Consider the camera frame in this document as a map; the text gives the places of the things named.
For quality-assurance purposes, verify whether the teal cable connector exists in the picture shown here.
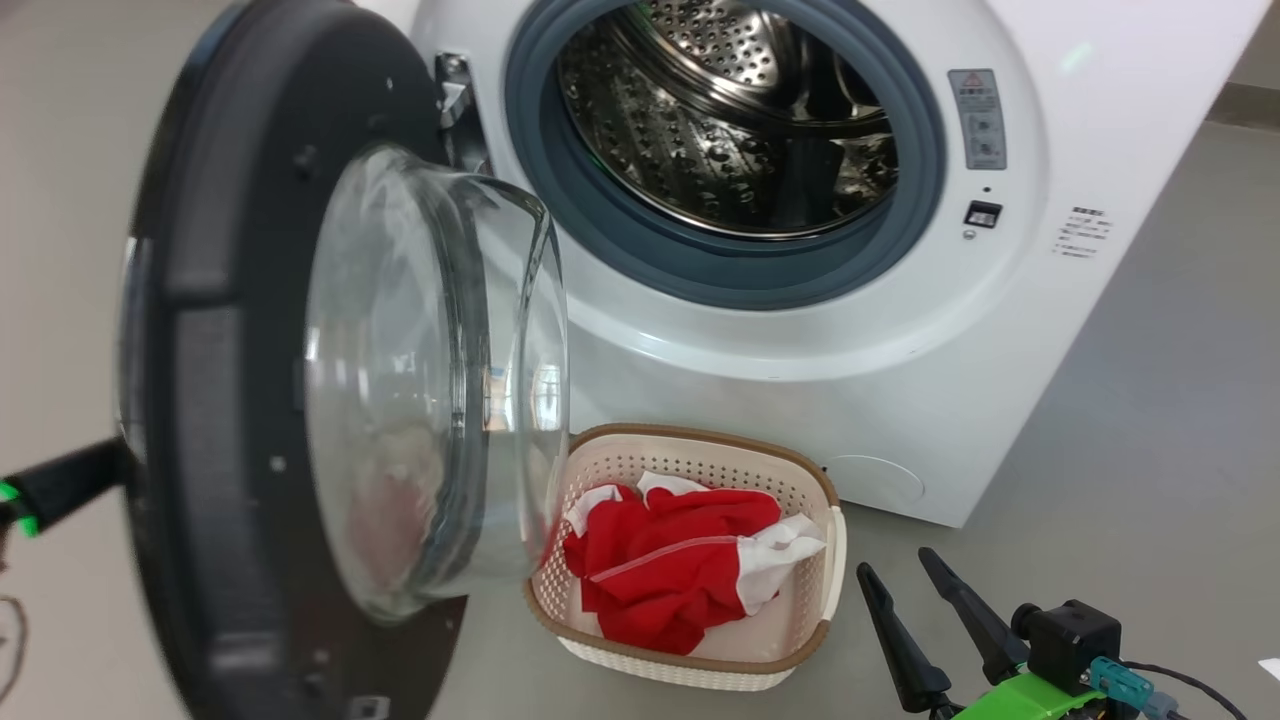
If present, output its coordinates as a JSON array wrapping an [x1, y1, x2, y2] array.
[[1088, 655, 1181, 720]]

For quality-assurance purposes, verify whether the grey rubber door gasket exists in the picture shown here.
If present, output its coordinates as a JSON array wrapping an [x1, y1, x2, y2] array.
[[503, 0, 948, 311]]

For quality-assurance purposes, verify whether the cream perforated laundry basket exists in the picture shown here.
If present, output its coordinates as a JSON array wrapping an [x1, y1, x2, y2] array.
[[522, 423, 849, 693]]

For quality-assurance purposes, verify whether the small printed text sticker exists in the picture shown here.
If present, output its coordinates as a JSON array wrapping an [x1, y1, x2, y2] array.
[[1052, 205, 1113, 261]]

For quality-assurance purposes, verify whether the metal door hinge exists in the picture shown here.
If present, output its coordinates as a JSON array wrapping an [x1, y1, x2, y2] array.
[[433, 52, 491, 176]]

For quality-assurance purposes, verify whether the grey warning label sticker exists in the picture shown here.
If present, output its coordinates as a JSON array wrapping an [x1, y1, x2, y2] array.
[[948, 68, 1008, 171]]

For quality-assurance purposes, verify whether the perforated steel washer drum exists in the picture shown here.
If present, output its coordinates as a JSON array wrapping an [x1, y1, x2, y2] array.
[[555, 0, 901, 241]]

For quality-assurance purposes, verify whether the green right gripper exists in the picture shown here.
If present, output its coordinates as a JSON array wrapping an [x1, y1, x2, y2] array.
[[856, 547, 1111, 720]]

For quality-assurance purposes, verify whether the white front-load washing machine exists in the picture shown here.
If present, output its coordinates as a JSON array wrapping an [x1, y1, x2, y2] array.
[[355, 0, 1271, 529]]

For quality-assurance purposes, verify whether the round washer filter cover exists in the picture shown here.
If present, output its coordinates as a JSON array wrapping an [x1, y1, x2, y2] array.
[[825, 455, 926, 506]]

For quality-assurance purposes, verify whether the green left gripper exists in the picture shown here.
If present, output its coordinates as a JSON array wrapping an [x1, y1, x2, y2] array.
[[0, 438, 131, 538]]

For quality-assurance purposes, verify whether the dark round washer door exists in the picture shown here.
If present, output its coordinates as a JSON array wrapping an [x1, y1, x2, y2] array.
[[115, 0, 571, 720]]

